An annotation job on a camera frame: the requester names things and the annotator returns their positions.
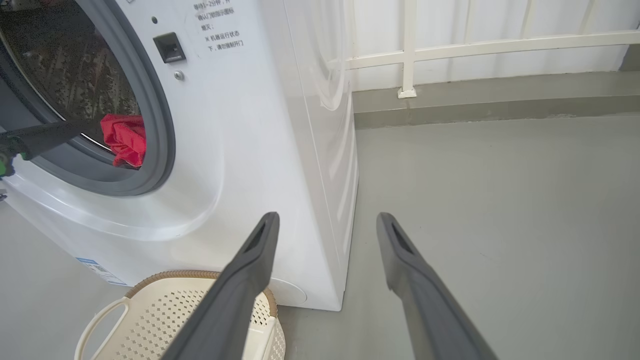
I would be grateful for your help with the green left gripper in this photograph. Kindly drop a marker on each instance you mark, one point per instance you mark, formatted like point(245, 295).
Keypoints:
point(5, 165)

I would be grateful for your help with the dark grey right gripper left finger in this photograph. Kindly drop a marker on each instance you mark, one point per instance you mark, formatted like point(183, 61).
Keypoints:
point(230, 300)

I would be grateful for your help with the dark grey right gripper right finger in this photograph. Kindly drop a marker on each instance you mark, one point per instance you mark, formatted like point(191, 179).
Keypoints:
point(430, 310)

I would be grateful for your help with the red garment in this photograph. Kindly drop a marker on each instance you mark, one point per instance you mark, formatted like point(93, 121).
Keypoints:
point(125, 140)

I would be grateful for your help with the perforated steel washer drum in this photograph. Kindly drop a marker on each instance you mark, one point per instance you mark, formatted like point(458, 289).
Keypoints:
point(70, 70)

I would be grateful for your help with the cream laundry basket brown rim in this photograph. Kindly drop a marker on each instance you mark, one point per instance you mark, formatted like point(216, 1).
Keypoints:
point(150, 320)

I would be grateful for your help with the white front-load washing machine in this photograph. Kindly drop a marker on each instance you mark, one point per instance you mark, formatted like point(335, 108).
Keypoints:
point(240, 165)

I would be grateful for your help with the round white filter cover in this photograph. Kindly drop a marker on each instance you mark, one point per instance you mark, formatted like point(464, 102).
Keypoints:
point(290, 290)

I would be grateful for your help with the blue energy label sticker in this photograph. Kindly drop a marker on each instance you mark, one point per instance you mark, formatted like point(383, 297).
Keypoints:
point(100, 271)

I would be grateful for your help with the white metal railing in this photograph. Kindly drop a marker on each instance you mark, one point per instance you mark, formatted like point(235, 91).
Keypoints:
point(410, 50)

